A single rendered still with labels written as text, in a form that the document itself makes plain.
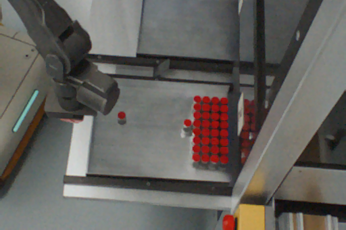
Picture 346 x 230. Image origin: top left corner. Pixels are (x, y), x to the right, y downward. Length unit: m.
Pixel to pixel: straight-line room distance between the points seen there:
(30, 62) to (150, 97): 0.88
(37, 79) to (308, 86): 1.55
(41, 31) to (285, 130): 0.43
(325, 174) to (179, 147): 0.43
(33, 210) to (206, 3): 1.12
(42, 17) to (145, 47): 0.61
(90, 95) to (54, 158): 1.36
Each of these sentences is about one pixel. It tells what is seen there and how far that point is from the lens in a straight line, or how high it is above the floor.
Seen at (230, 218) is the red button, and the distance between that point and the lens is 1.22.
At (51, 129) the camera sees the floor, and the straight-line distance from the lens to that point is 2.41.
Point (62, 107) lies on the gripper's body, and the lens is 1.12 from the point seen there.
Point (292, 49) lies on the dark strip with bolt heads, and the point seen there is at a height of 1.46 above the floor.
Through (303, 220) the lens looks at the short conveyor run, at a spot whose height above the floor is 0.97.
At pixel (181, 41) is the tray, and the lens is 1.55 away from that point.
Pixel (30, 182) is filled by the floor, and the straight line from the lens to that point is 2.34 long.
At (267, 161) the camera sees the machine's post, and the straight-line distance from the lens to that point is 1.04.
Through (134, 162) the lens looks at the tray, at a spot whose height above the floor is 0.88.
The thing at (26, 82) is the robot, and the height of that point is 0.28.
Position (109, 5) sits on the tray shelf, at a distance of 1.62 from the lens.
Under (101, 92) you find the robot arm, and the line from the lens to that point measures 1.00.
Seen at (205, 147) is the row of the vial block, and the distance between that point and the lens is 1.36.
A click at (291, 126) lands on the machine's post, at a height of 1.38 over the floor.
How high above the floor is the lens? 2.17
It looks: 62 degrees down
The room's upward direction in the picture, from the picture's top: 6 degrees clockwise
